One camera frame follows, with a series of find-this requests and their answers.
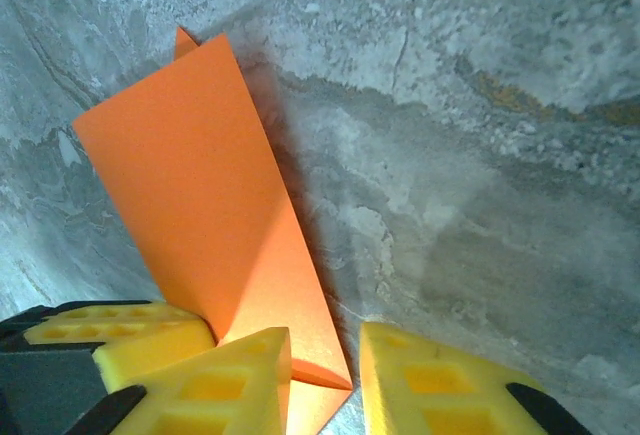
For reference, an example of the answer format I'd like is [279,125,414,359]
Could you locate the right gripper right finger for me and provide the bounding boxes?
[359,322,594,435]

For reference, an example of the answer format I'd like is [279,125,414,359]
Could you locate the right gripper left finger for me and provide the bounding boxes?
[74,327,292,435]

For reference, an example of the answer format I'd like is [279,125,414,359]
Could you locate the orange paper sheet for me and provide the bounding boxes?
[72,26,354,435]

